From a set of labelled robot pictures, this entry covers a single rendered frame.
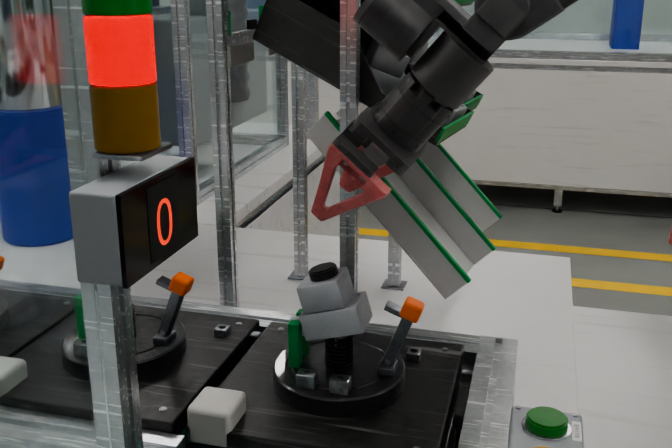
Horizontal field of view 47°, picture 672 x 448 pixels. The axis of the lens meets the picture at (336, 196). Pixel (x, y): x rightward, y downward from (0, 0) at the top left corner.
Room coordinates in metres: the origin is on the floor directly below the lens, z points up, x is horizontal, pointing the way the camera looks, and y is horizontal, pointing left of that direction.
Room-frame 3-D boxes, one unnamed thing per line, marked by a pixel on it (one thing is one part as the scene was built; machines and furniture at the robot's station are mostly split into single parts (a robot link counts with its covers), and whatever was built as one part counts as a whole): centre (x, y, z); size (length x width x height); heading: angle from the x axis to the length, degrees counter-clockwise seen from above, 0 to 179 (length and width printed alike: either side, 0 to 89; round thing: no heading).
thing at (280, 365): (0.74, 0.00, 0.98); 0.14 x 0.14 x 0.02
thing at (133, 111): (0.58, 0.16, 1.28); 0.05 x 0.05 x 0.05
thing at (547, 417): (0.66, -0.21, 0.96); 0.04 x 0.04 x 0.02
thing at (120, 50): (0.58, 0.16, 1.33); 0.05 x 0.05 x 0.05
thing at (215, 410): (0.67, 0.12, 0.97); 0.05 x 0.05 x 0.04; 75
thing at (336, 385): (0.68, 0.00, 1.00); 0.02 x 0.01 x 0.02; 75
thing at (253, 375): (0.74, 0.00, 0.96); 0.24 x 0.24 x 0.02; 75
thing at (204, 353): (0.80, 0.24, 1.01); 0.24 x 0.24 x 0.13; 75
